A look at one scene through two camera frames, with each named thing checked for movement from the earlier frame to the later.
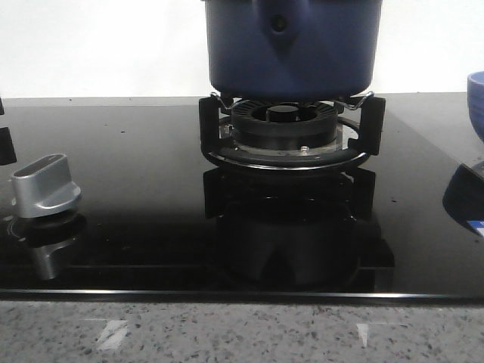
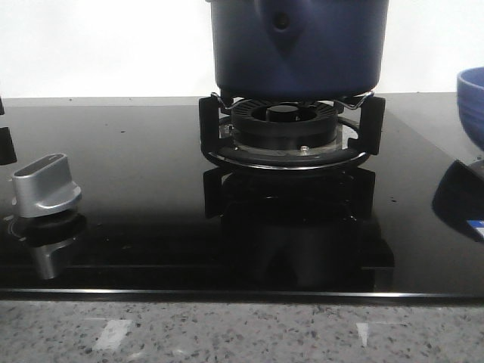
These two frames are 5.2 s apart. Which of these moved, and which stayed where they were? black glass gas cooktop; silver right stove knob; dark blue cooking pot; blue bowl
Moved: blue bowl
Stayed: dark blue cooking pot; black glass gas cooktop; silver right stove knob
